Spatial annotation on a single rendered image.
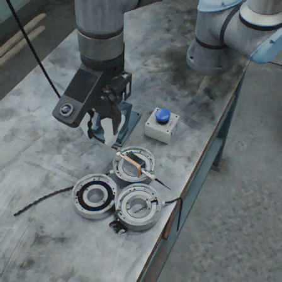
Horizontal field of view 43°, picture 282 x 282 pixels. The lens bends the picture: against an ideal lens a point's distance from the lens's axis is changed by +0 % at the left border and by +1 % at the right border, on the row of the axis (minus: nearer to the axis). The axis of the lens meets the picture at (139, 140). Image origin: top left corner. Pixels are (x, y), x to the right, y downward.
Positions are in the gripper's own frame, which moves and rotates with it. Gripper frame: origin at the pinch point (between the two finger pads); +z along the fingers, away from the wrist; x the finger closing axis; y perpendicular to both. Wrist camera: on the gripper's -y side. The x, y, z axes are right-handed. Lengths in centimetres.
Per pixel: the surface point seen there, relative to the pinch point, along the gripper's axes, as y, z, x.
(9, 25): 125, 78, 157
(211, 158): 69, 65, -13
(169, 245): 25, 71, -14
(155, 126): 20.9, 10.8, -4.0
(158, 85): 39.3, 13.0, 4.2
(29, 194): -8.3, 19.5, 14.8
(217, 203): 66, 90, -22
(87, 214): -7.8, 15.6, -1.8
